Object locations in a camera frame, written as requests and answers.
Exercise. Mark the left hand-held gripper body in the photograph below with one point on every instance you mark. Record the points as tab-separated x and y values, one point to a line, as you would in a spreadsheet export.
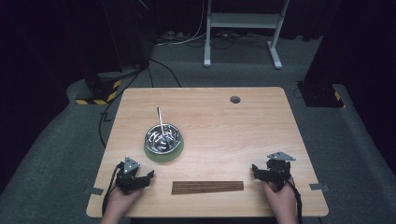
127	179

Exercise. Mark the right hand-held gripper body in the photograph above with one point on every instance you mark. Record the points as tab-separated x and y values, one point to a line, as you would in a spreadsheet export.
278	172

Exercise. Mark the shiny steel bowl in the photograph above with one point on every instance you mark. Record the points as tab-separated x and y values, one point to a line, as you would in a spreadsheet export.
152	144

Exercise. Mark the row of brown chopsticks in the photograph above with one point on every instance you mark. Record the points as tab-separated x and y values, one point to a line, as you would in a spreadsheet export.
207	187

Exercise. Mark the person's right hand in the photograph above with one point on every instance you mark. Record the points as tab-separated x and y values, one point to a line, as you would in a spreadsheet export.
284	202

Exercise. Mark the green round plate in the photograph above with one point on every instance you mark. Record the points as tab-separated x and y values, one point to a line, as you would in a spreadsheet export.
163	157

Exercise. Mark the grey tape piece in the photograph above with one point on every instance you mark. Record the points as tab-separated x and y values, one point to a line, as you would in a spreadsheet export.
319	187
94	191

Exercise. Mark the black yellow striped stand base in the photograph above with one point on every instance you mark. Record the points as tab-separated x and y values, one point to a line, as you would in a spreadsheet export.
101	90
322	95

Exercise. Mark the white metal stand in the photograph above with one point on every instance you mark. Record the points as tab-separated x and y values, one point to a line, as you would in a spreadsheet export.
243	20

